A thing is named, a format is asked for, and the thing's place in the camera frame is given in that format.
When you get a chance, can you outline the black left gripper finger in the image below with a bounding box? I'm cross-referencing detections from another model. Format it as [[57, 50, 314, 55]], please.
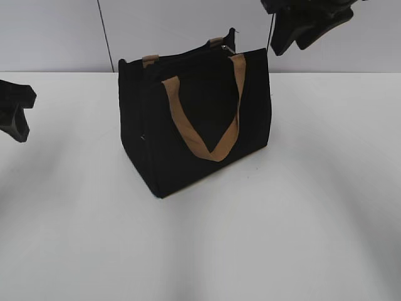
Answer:
[[0, 80, 36, 109], [1, 105, 29, 142]]

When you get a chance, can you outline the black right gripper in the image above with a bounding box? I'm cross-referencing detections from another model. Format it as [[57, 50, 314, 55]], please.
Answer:
[[261, 0, 357, 56]]

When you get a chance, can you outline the black bag with tan handles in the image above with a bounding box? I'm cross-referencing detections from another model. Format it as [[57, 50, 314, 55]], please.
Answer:
[[118, 29, 272, 198]]

